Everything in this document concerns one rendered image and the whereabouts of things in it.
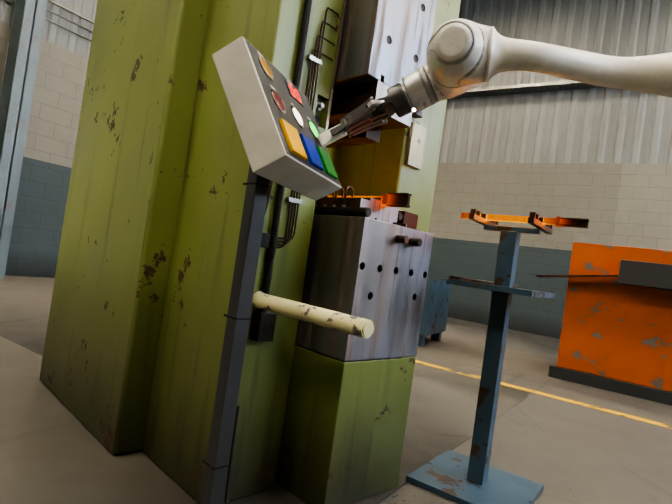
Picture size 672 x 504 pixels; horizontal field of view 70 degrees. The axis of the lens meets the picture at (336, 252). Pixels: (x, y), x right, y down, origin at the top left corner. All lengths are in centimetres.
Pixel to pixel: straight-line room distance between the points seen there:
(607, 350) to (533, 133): 548
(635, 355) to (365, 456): 347
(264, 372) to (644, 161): 818
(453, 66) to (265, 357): 100
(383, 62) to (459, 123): 838
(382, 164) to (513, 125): 777
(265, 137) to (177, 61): 93
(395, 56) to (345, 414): 117
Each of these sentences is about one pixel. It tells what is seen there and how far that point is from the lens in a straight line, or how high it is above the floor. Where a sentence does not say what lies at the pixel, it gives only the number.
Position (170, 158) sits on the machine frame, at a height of 104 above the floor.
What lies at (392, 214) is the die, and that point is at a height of 96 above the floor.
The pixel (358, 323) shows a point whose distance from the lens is 114.
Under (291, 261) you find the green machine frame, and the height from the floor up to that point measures 75.
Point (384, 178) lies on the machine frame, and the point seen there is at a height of 113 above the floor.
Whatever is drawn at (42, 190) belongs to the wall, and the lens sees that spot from 730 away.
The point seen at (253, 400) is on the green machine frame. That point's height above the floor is 31.
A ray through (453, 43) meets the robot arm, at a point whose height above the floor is 119.
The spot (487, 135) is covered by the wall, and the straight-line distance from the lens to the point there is 974.
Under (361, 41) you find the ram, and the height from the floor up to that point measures 148.
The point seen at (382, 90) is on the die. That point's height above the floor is 134.
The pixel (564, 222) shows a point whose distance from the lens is 191.
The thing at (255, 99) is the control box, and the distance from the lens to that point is 102.
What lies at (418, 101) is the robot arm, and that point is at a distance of 116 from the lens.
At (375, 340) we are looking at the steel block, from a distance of 158.
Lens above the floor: 77
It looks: 1 degrees up
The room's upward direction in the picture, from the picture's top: 8 degrees clockwise
